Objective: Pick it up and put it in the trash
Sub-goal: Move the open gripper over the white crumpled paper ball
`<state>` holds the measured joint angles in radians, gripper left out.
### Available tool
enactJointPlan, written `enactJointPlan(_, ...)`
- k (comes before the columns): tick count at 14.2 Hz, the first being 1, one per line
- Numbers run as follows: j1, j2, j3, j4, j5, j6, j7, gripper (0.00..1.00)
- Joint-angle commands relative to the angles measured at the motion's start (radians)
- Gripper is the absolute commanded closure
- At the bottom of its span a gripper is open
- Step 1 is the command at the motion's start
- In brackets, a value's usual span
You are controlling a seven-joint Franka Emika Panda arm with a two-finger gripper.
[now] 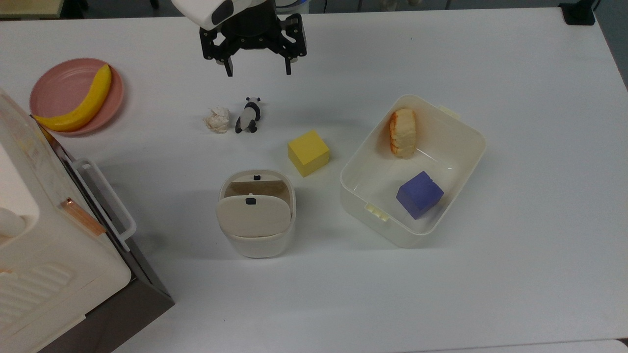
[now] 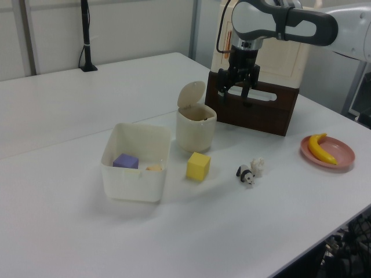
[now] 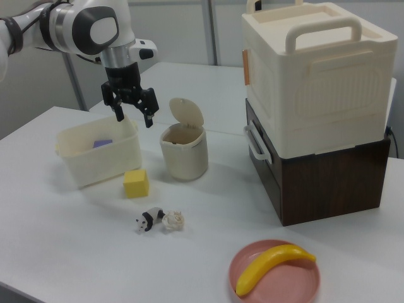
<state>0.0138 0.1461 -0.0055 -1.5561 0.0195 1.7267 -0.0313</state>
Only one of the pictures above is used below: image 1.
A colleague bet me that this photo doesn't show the cream trash can lid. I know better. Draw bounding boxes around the cream trash can lid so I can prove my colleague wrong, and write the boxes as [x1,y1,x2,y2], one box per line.
[216,194,291,239]

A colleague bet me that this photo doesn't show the orange cabinet strip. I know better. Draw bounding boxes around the orange cabinet strip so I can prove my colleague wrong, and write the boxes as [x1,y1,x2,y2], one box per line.
[59,198,106,236]

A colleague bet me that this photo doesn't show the pink round plate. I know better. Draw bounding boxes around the pink round plate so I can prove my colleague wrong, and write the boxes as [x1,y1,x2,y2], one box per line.
[29,58,125,136]

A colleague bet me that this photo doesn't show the small panda figurine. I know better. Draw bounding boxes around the small panda figurine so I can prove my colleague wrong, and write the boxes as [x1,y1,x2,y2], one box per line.
[235,97,262,134]

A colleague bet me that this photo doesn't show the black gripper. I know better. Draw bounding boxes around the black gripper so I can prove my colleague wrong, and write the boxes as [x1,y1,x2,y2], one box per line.
[199,0,308,77]

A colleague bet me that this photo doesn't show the black table clamp mount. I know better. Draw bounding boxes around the black table clamp mount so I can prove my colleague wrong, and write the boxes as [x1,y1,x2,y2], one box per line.
[559,0,597,26]

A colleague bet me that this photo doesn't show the toy bread slice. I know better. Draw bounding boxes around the toy bread slice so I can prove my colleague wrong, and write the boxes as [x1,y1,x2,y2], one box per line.
[390,108,417,158]

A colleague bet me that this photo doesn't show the cream trash can body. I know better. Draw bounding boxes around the cream trash can body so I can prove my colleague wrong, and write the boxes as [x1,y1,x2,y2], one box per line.
[218,169,296,259]

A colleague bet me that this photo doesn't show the white cabinet door handle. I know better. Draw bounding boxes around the white cabinet door handle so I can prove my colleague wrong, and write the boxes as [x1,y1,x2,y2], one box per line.
[71,158,137,252]

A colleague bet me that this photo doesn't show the light wooden desk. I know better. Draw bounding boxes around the light wooden desk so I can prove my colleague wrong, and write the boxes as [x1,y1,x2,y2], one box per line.
[0,0,64,19]

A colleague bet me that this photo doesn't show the cream and brown toy cabinet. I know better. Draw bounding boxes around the cream and brown toy cabinet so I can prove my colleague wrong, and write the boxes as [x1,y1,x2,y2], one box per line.
[0,88,175,353]

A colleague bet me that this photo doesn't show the yellow foam cube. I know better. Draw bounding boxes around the yellow foam cube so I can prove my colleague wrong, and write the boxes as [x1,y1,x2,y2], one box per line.
[288,130,330,177]

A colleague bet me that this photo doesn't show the yellow toy banana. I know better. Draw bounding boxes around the yellow toy banana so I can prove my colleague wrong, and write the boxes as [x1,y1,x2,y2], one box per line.
[32,64,112,132]

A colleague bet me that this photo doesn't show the white plastic storage bin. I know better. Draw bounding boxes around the white plastic storage bin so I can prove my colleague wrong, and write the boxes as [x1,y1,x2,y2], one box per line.
[340,95,487,248]

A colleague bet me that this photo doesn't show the white paper ball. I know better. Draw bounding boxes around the white paper ball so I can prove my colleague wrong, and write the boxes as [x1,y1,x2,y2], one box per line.
[204,107,231,133]

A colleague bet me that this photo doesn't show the purple foam cube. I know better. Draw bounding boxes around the purple foam cube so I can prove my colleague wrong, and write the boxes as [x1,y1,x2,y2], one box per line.
[396,171,445,220]

